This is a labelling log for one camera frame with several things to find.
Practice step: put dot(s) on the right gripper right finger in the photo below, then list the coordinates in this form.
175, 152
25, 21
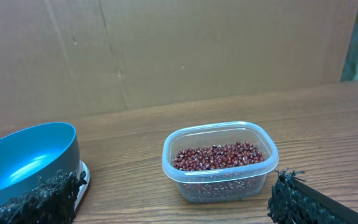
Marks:
293, 202

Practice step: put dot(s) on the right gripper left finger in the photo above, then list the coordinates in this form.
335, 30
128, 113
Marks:
52, 201

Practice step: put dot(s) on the teal blue bowl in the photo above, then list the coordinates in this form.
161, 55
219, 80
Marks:
36, 153

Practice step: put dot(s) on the white digital kitchen scale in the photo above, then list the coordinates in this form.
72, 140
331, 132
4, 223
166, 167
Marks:
83, 173

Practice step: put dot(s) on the red adzuki beans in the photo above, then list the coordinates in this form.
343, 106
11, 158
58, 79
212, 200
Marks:
216, 157

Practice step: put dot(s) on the clear plastic container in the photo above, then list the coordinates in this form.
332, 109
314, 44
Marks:
219, 134

